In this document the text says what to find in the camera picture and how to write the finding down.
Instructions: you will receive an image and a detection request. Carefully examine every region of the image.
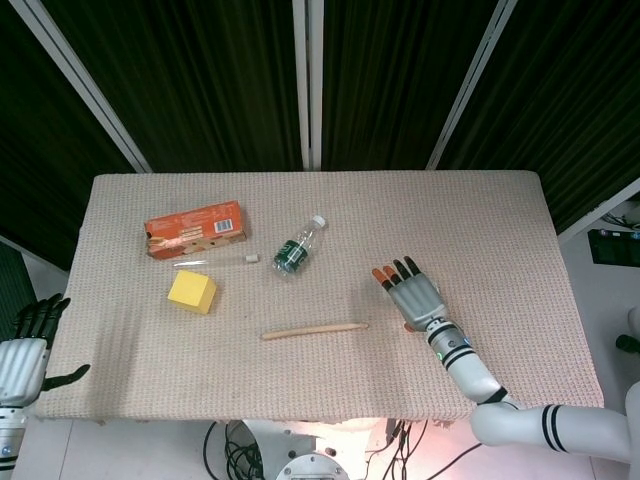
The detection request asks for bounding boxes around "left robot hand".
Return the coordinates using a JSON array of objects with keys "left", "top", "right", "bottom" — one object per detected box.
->
[{"left": 0, "top": 294, "right": 92, "bottom": 407}]

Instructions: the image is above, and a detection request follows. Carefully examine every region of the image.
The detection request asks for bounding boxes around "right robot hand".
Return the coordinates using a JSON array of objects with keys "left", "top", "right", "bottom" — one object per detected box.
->
[{"left": 371, "top": 255, "right": 454, "bottom": 334}]

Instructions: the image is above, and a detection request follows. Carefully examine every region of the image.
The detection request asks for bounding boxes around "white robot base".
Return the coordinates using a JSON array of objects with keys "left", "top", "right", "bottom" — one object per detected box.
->
[{"left": 238, "top": 418, "right": 382, "bottom": 480}]

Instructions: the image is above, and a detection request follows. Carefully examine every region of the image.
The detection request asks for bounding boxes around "wooden stick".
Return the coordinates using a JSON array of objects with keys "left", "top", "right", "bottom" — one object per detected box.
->
[{"left": 259, "top": 321, "right": 371, "bottom": 342}]

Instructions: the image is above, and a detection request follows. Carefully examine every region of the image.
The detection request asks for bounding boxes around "beige woven tablecloth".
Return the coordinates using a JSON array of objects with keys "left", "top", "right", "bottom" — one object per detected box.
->
[{"left": 32, "top": 170, "right": 605, "bottom": 427}]

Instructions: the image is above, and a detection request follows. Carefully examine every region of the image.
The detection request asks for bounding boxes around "green label plastic bottle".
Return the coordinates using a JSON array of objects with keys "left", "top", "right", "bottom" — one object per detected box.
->
[{"left": 271, "top": 214, "right": 328, "bottom": 279}]

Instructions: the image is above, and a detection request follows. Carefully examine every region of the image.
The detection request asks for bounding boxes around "clear glass test tube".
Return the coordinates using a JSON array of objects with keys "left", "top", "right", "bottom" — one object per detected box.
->
[{"left": 172, "top": 253, "right": 260, "bottom": 269}]

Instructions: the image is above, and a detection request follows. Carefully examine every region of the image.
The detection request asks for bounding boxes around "yellow foam cube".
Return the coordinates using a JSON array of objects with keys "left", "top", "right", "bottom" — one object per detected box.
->
[{"left": 167, "top": 269, "right": 218, "bottom": 317}]

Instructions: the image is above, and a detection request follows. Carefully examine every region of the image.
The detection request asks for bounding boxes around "dark green box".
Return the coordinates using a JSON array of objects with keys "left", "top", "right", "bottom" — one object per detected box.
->
[{"left": 586, "top": 227, "right": 640, "bottom": 267}]

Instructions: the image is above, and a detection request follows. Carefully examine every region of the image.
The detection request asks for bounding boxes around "dark curtain panel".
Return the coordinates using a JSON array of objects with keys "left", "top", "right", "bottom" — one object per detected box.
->
[
  {"left": 42, "top": 0, "right": 307, "bottom": 174},
  {"left": 319, "top": 0, "right": 502, "bottom": 172},
  {"left": 439, "top": 0, "right": 640, "bottom": 235},
  {"left": 0, "top": 0, "right": 137, "bottom": 272}
]

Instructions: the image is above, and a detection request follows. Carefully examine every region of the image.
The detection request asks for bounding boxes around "orange cardboard box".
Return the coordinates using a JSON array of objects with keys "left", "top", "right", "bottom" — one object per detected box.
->
[{"left": 144, "top": 200, "right": 251, "bottom": 262}]

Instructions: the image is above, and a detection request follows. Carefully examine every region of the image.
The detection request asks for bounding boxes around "black cable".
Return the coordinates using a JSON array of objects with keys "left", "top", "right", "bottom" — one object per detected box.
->
[
  {"left": 363, "top": 418, "right": 482, "bottom": 480},
  {"left": 203, "top": 421, "right": 263, "bottom": 480}
]

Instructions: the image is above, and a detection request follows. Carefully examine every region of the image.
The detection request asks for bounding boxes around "white frame rail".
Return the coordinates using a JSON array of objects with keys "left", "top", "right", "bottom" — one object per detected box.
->
[{"left": 556, "top": 177, "right": 640, "bottom": 247}]

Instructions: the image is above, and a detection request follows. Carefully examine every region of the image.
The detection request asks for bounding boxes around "white frame post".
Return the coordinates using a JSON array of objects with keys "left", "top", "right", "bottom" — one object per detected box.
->
[
  {"left": 291, "top": 0, "right": 326, "bottom": 171},
  {"left": 425, "top": 0, "right": 517, "bottom": 169},
  {"left": 17, "top": 0, "right": 152, "bottom": 174}
]

